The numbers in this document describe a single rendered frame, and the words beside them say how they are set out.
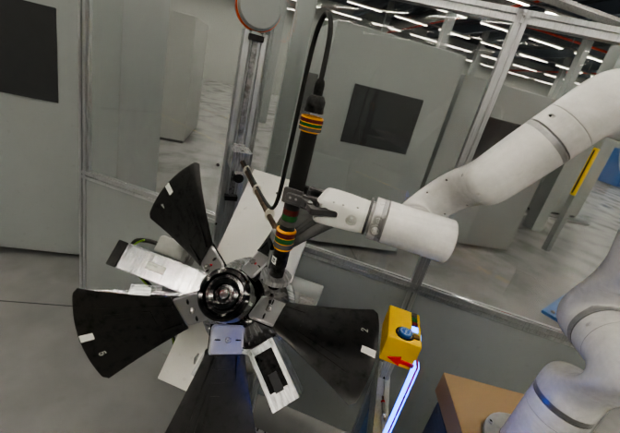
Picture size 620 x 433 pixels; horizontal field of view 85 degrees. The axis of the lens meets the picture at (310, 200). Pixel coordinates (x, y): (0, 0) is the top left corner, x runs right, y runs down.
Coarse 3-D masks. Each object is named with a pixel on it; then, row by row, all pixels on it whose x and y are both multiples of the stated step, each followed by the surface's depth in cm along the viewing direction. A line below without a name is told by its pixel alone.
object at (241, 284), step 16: (224, 272) 76; (240, 272) 76; (208, 288) 76; (224, 288) 76; (240, 288) 76; (256, 288) 85; (208, 304) 75; (224, 304) 74; (240, 304) 74; (224, 320) 72; (240, 320) 78
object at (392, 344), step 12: (396, 312) 109; (408, 312) 110; (384, 324) 110; (396, 324) 103; (408, 324) 104; (384, 336) 103; (396, 336) 98; (420, 336) 101; (384, 348) 99; (396, 348) 98; (408, 348) 97; (420, 348) 96; (408, 360) 98
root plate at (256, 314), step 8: (264, 296) 83; (256, 304) 80; (264, 304) 81; (280, 304) 82; (256, 312) 77; (264, 312) 78; (272, 312) 79; (256, 320) 75; (264, 320) 76; (272, 320) 76
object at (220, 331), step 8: (216, 328) 76; (224, 328) 77; (232, 328) 79; (240, 328) 80; (216, 336) 75; (224, 336) 77; (232, 336) 78; (240, 336) 80; (216, 344) 75; (224, 344) 76; (232, 344) 78; (240, 344) 79; (216, 352) 75; (224, 352) 76; (232, 352) 77; (240, 352) 79
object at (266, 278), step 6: (270, 234) 77; (270, 240) 76; (270, 246) 75; (270, 252) 76; (270, 258) 76; (270, 264) 77; (264, 270) 76; (264, 276) 74; (270, 276) 74; (288, 276) 76; (264, 282) 73; (270, 282) 73; (276, 282) 73; (282, 282) 74; (288, 282) 74
